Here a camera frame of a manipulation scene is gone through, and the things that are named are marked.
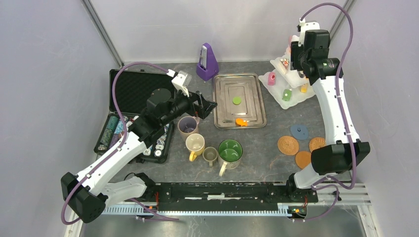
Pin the layered strawberry cake slice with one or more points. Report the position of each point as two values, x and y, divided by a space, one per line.
285 62

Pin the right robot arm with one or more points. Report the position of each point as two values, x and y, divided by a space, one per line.
344 150

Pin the orange fish cake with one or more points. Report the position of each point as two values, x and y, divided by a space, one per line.
241 122

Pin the cream yellow-handled mug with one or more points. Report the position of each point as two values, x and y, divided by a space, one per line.
195 143

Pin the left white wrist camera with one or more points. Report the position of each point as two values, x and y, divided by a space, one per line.
180 81

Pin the small grey-green mug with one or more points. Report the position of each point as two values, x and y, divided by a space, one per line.
210 155

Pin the green interior mushroom mug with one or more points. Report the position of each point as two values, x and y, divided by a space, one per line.
229 155

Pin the woven coaster far right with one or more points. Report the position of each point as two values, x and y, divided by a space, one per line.
316 143

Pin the pink cake piece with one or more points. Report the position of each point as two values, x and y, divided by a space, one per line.
271 79

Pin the pink mug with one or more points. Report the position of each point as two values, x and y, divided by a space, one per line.
187 126

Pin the orange round coaster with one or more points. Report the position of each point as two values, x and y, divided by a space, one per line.
303 159

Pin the yellow rectangular cake bar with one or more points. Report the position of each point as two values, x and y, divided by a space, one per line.
303 88

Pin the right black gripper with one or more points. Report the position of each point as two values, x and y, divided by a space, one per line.
296 48

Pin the green macaron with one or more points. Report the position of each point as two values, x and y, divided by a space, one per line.
236 100

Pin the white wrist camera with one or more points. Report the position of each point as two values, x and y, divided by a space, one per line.
180 81
304 26

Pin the green swirl roll cake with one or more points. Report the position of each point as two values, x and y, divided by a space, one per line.
287 94

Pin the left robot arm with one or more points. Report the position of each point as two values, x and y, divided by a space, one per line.
89 192

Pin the white cable duct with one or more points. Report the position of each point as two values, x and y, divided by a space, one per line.
327 196

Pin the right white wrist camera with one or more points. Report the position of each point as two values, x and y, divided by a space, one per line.
304 26

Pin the purple metronome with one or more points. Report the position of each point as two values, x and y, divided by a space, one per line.
207 66

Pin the black poker chip case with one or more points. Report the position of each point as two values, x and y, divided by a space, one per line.
132 91

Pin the blue smiley coaster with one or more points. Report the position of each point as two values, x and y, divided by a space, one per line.
299 131

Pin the woven brown coaster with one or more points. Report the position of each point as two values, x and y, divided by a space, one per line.
288 145

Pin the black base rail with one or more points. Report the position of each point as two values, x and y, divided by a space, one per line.
222 196

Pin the white three-tier cake stand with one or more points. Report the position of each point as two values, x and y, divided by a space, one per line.
287 80

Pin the steel serving tray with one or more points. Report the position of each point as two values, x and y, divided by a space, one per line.
251 109

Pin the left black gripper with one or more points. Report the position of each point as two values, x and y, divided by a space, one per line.
204 107

